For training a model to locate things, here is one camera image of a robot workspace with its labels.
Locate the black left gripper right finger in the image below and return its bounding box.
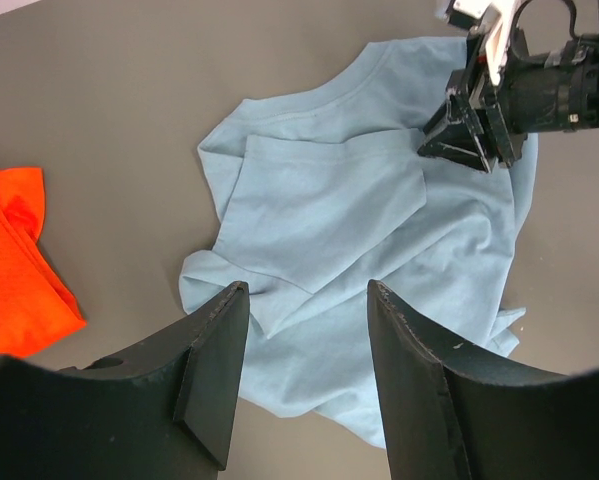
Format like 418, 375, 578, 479
367, 281, 599, 479

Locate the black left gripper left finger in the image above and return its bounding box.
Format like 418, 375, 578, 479
0, 282, 249, 479

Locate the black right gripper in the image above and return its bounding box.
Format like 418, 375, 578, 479
417, 28, 599, 173

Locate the blue grey t shirt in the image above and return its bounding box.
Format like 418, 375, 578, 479
179, 37, 538, 447

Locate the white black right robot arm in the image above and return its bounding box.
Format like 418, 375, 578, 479
418, 1, 599, 172

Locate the orange folded t shirt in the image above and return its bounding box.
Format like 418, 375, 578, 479
0, 167, 86, 358

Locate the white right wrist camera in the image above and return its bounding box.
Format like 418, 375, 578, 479
436, 0, 522, 86

